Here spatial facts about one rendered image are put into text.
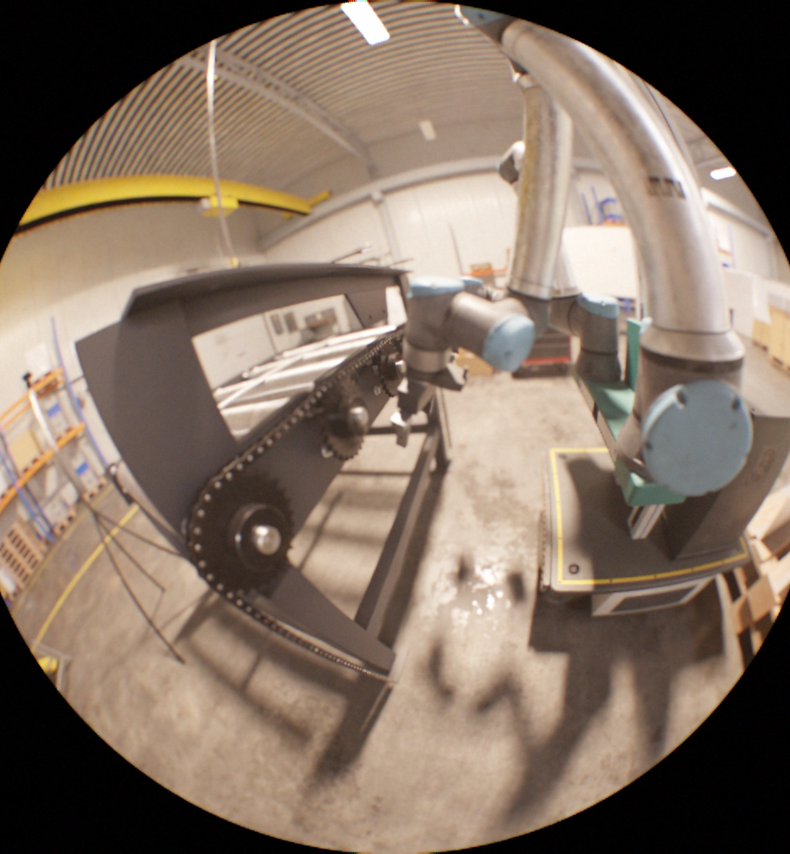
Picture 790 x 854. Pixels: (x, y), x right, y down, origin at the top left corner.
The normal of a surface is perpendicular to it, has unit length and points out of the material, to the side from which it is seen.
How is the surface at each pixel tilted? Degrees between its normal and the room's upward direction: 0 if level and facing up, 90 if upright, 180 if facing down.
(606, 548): 0
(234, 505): 90
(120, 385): 90
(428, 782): 0
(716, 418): 95
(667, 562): 0
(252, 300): 90
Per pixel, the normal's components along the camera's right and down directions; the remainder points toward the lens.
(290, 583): 0.93, -0.06
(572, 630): -0.24, -0.85
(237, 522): -0.32, -0.64
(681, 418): -0.68, 0.55
